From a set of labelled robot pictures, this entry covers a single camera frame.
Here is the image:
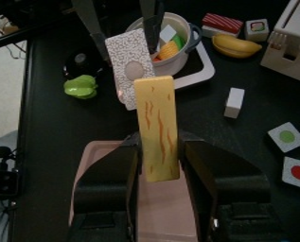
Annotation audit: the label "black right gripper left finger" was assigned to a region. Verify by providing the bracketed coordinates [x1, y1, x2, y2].
[65, 134, 142, 242]

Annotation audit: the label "yellow toy corn piece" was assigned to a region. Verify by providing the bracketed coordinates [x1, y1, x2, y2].
[155, 41, 180, 61]

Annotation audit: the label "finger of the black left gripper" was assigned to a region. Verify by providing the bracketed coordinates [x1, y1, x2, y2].
[69, 0, 111, 62]
[138, 0, 167, 55]

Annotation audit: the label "white toy pot grey handles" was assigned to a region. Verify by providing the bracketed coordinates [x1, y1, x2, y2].
[124, 11, 202, 78]

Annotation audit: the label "white toy sushi roll cube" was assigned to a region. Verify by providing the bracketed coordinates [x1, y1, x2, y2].
[243, 18, 270, 43]

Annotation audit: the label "pink plate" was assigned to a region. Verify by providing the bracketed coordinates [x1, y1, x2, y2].
[67, 140, 199, 242]

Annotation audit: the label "white wooden toy toaster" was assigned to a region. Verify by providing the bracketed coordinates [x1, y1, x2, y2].
[259, 0, 300, 82]

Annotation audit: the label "plain white wooden block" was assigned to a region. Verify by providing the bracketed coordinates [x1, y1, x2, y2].
[222, 87, 245, 120]

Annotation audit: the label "black table frame bar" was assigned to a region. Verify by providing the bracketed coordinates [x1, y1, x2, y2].
[0, 18, 43, 53]

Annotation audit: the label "yellow toy banana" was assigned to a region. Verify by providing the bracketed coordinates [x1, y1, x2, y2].
[211, 33, 263, 60]

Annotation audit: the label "black camera device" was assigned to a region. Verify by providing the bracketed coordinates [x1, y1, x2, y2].
[0, 146, 21, 199]

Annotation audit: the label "black round toy lid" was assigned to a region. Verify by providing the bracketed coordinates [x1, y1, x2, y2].
[60, 50, 104, 79]

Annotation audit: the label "white toy stove base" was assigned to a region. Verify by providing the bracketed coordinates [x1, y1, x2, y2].
[171, 40, 216, 91]

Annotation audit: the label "white speckled board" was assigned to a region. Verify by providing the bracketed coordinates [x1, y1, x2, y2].
[104, 27, 156, 112]

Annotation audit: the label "red white toy sushi block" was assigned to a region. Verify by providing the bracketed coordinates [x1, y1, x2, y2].
[199, 12, 243, 39]

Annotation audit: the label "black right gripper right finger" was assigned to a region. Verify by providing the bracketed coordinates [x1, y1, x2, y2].
[176, 130, 286, 242]

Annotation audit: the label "card with green dot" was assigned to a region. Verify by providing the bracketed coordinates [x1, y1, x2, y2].
[266, 121, 300, 154]

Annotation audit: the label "yellow wooden toy plank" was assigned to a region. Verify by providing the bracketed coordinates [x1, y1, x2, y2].
[132, 75, 180, 183]

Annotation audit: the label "card with red dot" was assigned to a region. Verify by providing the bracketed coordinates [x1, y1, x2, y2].
[281, 156, 300, 191]

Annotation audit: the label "green toy pepper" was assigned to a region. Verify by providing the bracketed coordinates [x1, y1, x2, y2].
[61, 74, 99, 100]

